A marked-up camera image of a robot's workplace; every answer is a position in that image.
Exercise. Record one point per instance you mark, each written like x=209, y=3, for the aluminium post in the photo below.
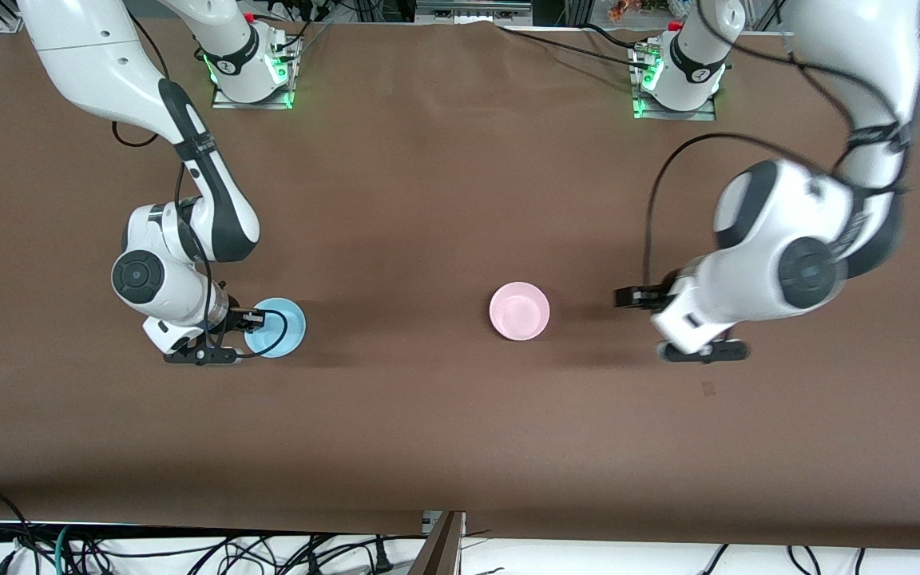
x=438, y=551

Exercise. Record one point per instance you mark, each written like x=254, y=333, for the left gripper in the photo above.
x=656, y=298

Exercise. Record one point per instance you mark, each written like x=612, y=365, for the black power plug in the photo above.
x=382, y=555

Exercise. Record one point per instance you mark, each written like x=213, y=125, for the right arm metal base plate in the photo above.
x=224, y=102

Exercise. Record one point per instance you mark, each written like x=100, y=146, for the aluminium frame profile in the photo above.
x=6, y=17

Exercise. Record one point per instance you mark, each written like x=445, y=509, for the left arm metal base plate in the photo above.
x=703, y=114

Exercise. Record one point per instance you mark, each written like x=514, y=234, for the orange colourful object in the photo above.
x=624, y=9

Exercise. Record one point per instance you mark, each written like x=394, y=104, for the pink bowl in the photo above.
x=519, y=311

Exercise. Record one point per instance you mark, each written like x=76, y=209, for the light blue bowl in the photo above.
x=280, y=331

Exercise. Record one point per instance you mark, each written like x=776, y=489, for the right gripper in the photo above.
x=234, y=321

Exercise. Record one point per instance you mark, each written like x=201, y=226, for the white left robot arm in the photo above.
x=795, y=231

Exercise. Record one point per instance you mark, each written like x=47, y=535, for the brown table cover sheet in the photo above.
x=428, y=200

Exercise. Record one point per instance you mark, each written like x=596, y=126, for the grey aluminium frame rail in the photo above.
x=472, y=9

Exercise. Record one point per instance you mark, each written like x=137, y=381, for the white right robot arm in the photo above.
x=93, y=64

